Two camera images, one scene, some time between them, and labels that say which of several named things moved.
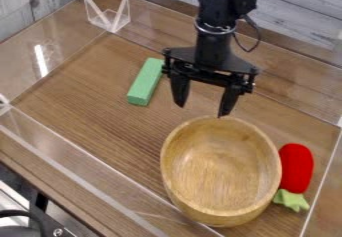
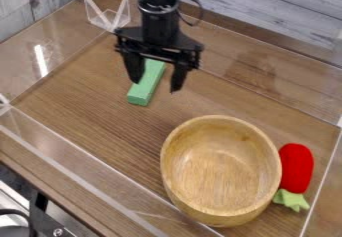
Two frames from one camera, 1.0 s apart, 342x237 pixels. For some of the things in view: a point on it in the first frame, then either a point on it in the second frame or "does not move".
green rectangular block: (148, 82) does not move
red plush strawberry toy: (296, 166) does not move
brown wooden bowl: (221, 171) does not move
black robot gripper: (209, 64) -> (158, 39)
